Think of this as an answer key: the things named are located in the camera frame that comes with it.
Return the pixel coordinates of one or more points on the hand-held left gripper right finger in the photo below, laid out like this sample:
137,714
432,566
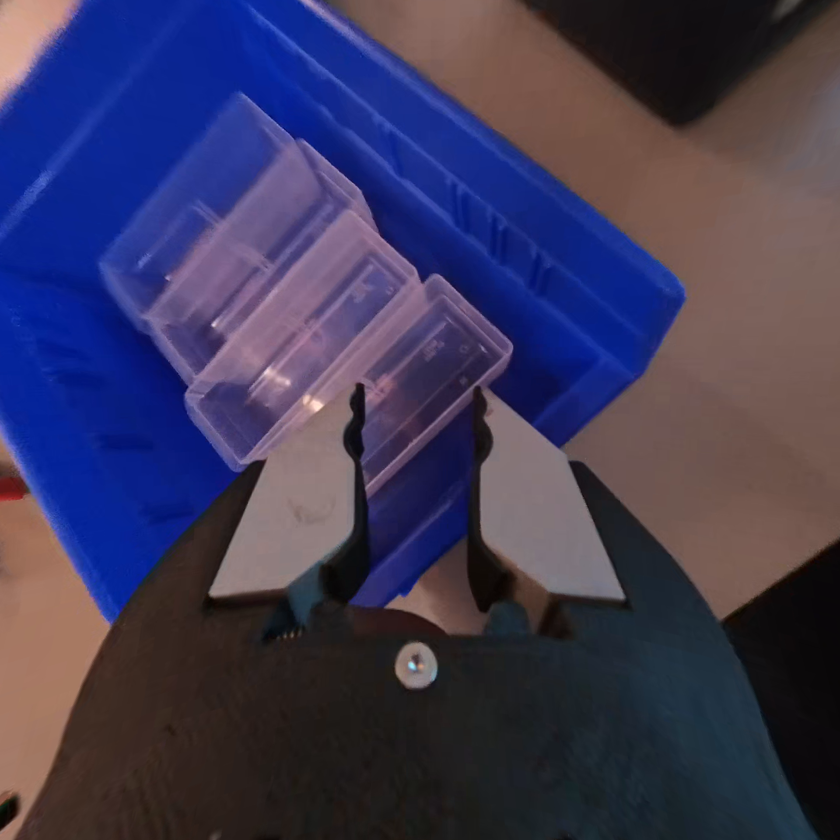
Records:
544,518

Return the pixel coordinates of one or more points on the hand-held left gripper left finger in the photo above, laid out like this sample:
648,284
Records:
295,512

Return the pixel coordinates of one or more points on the clear plastic drawer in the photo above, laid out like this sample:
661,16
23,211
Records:
295,229
197,216
308,328
433,354

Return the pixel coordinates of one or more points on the blue plastic bin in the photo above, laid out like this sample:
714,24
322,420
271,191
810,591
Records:
98,407

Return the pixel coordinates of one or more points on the black drawer cabinet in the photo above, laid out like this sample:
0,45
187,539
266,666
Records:
689,59

